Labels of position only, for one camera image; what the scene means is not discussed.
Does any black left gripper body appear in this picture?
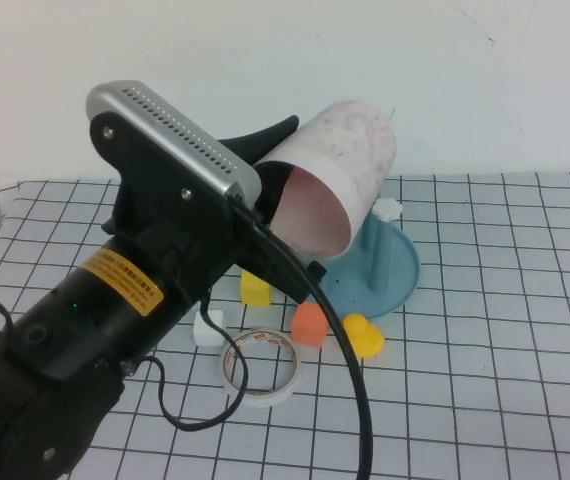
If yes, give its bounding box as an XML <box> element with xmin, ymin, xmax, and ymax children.
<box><xmin>104</xmin><ymin>197</ymin><xmax>286</xmax><ymax>304</ymax></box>

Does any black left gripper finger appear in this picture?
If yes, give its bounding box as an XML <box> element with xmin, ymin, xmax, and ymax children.
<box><xmin>218</xmin><ymin>114</ymin><xmax>300</xmax><ymax>164</ymax></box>
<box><xmin>254</xmin><ymin>163</ymin><xmax>294</xmax><ymax>227</ymax></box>

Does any pink plastic cup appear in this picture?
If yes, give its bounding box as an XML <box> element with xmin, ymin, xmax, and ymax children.
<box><xmin>256</xmin><ymin>99</ymin><xmax>399</xmax><ymax>261</ymax></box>

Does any blue cup stand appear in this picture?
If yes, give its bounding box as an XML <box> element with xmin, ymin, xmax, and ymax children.
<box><xmin>309</xmin><ymin>197</ymin><xmax>422</xmax><ymax>320</ymax></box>

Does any yellow foam cube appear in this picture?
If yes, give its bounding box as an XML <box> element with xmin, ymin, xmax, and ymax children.
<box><xmin>240</xmin><ymin>272</ymin><xmax>272</xmax><ymax>306</ymax></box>

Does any white foam cube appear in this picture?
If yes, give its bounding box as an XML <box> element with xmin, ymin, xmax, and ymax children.
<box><xmin>193</xmin><ymin>309</ymin><xmax>226</xmax><ymax>347</ymax></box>

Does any orange foam cube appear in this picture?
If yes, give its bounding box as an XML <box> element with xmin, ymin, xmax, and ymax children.
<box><xmin>291</xmin><ymin>302</ymin><xmax>330</xmax><ymax>349</ymax></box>

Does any white tape roll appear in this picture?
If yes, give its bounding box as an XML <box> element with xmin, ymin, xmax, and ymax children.
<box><xmin>219</xmin><ymin>328</ymin><xmax>302</xmax><ymax>409</ymax></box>

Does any yellow rubber duck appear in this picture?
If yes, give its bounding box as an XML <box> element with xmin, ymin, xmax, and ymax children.
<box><xmin>340</xmin><ymin>313</ymin><xmax>386</xmax><ymax>359</ymax></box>

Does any grid pattern tablecloth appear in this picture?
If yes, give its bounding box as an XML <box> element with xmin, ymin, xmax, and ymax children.
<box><xmin>0</xmin><ymin>172</ymin><xmax>570</xmax><ymax>480</ymax></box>

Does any black left camera bracket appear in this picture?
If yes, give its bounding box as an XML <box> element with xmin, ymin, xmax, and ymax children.
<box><xmin>88</xmin><ymin>110</ymin><xmax>239</xmax><ymax>241</ymax></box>

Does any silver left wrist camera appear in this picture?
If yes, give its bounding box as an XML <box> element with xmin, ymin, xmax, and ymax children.
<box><xmin>84</xmin><ymin>78</ymin><xmax>262</xmax><ymax>211</ymax></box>

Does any thick black camera cable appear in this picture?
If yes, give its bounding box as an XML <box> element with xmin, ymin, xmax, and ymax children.
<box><xmin>227</xmin><ymin>192</ymin><xmax>374</xmax><ymax>480</ymax></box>

